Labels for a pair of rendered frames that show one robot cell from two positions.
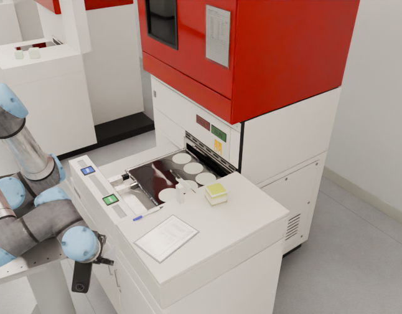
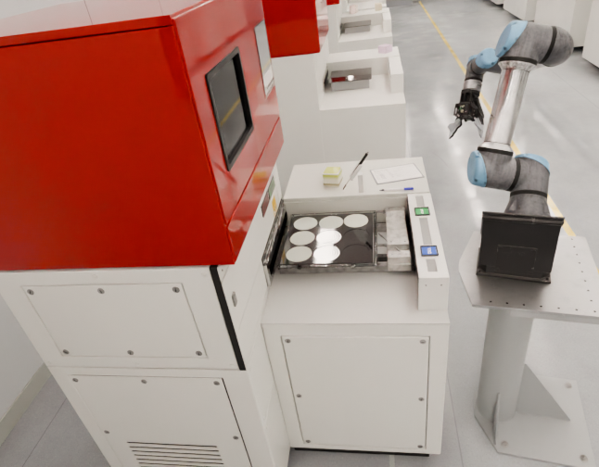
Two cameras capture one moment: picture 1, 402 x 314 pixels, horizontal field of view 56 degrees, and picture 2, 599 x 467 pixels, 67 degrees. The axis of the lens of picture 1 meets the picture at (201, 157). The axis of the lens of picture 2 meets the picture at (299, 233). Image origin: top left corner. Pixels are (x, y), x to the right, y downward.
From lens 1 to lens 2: 285 cm
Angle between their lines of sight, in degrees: 100
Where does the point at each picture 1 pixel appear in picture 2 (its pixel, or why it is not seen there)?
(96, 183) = (426, 234)
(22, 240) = not seen: hidden behind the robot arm
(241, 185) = (297, 187)
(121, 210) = (416, 202)
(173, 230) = (387, 175)
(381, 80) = not seen: outside the picture
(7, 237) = not seen: hidden behind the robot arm
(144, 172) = (357, 252)
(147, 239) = (412, 175)
